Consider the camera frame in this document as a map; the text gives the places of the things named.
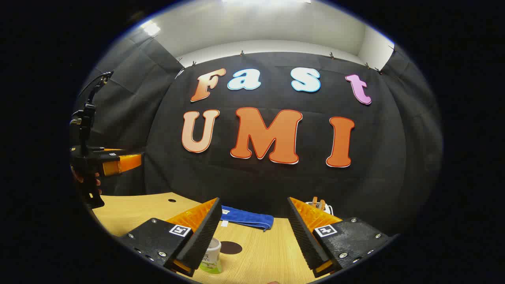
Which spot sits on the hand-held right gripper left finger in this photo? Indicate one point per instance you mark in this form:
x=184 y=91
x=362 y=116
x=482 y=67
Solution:
x=201 y=240

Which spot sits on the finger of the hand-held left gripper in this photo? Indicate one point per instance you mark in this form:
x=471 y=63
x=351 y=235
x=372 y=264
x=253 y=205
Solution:
x=126 y=162

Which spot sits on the blue folded towel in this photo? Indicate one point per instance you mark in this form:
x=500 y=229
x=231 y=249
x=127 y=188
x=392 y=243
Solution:
x=248 y=217

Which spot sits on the clear water bottle green label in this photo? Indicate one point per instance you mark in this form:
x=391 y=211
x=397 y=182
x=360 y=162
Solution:
x=213 y=258

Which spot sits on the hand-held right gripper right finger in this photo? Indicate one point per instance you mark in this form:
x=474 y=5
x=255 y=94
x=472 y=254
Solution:
x=305 y=240

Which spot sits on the dark brown round coaster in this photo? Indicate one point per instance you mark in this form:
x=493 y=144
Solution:
x=232 y=247

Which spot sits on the white toy toaster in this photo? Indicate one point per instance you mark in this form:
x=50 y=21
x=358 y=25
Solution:
x=329 y=209

